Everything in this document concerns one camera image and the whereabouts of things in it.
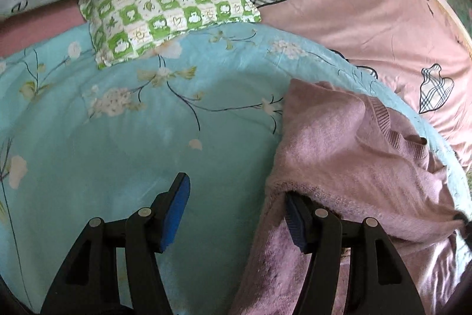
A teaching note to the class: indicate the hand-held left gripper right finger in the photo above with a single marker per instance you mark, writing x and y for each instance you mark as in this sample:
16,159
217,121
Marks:
296,222

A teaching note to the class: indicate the green checkered pillow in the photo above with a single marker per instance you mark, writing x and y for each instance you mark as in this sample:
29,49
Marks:
166,16

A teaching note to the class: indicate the dark pink bed sheet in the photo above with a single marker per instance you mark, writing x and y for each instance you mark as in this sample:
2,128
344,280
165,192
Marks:
37,31

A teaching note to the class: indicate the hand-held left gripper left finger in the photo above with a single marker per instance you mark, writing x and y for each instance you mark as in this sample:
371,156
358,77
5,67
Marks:
176,213

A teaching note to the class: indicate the pink quilt with plaid hearts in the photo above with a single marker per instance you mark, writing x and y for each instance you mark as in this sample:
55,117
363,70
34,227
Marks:
368,23

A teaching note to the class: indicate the pink knit sweater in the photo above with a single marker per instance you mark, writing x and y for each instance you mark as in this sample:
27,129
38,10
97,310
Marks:
332,152

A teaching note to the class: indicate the teal floral blanket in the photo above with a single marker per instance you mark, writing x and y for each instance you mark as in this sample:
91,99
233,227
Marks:
129,152

